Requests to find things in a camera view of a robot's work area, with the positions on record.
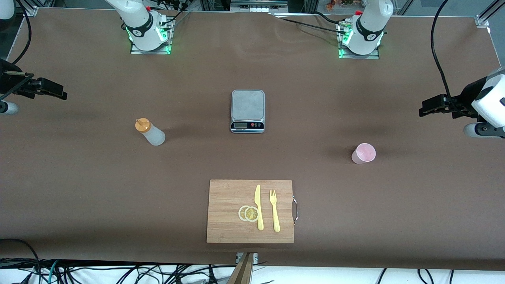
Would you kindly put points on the white power strip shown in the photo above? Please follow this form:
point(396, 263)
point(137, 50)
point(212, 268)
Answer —
point(256, 9)

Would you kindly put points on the pink plastic cup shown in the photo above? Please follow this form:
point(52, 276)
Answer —
point(363, 154)

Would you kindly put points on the small metal bracket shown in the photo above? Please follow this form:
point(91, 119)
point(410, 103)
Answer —
point(255, 258)

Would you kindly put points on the clear sauce bottle orange cap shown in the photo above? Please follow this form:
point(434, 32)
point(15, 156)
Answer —
point(154, 136)

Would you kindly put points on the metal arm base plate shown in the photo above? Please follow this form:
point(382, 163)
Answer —
point(165, 39)
point(343, 53)

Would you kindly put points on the lemon slice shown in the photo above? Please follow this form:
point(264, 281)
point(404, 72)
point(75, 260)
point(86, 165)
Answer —
point(241, 213)
point(251, 214)

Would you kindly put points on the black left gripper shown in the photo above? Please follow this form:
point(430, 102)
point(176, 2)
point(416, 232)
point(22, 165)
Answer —
point(464, 97)

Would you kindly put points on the brown table cover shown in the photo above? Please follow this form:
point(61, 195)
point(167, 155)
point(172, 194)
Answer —
point(118, 197)

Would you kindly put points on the wooden post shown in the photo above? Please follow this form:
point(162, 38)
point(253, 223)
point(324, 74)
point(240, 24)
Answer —
point(242, 272)

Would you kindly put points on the aluminium frame corner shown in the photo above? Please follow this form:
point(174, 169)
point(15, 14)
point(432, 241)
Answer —
point(482, 19)
point(29, 10)

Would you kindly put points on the wooden cutting board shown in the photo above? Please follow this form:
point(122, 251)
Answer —
point(229, 213)

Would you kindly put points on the yellow plastic fork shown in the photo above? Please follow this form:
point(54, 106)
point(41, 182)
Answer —
point(275, 213)

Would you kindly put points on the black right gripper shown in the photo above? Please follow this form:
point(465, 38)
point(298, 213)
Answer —
point(8, 81)

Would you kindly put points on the yellow plastic knife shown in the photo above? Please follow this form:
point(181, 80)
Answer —
point(259, 209)

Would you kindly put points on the silver digital kitchen scale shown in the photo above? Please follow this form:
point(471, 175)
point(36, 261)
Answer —
point(247, 118)

